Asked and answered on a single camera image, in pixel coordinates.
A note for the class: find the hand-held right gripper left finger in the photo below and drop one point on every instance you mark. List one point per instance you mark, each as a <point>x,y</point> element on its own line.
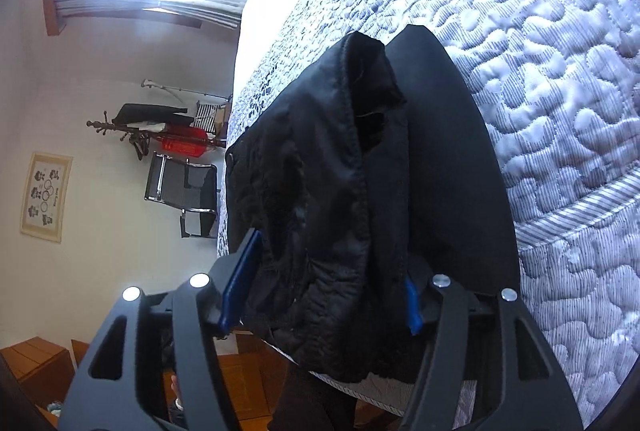
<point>240,281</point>

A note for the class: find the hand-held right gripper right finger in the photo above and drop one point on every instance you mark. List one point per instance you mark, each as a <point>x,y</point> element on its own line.
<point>412,306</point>

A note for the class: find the black quilted pants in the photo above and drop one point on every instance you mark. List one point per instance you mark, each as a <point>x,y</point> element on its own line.
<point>320,191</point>

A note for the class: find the black mesh chrome chair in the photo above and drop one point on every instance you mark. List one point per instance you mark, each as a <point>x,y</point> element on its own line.
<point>170,178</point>

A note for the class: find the person's dark trouser leg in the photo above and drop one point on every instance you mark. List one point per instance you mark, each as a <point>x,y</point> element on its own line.
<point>310,401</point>

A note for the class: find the red hanging garment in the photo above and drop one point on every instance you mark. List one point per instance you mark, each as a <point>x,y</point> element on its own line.
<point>180,143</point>

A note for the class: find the black hanging garment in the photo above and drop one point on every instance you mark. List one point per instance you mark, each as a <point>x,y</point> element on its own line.
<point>145,112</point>

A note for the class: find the wooden coat rack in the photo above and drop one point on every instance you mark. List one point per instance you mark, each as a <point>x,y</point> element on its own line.
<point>95,124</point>

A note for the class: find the wooden cabinet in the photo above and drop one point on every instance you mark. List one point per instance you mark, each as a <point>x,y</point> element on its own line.
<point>35,361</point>

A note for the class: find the bed with quilted mattress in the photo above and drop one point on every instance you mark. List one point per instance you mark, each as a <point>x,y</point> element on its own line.
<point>550,111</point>

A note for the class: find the striped grey curtain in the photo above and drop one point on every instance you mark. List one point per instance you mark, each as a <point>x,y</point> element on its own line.
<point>150,8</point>

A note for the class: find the framed wall picture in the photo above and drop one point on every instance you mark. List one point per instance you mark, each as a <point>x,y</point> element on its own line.
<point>46,196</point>

